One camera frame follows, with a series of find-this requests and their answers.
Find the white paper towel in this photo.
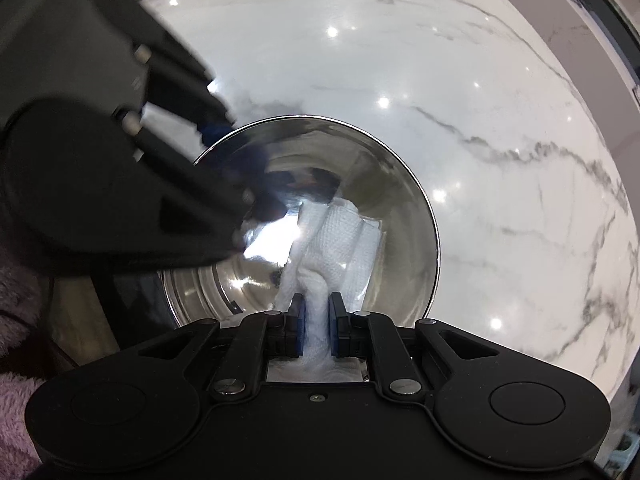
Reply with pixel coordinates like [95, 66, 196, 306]
[267, 198, 382, 382]

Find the stainless steel bowl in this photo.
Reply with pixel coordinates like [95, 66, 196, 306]
[162, 115, 440, 326]

